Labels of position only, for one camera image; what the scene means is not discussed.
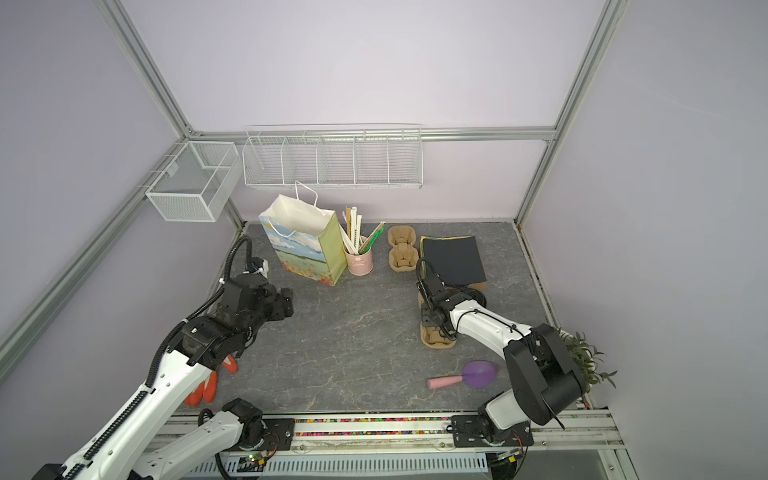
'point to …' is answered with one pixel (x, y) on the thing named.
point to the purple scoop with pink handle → (478, 374)
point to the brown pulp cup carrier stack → (403, 256)
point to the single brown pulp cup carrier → (431, 337)
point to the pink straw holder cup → (360, 264)
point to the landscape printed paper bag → (305, 237)
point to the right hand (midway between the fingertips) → (437, 314)
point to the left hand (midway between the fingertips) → (277, 297)
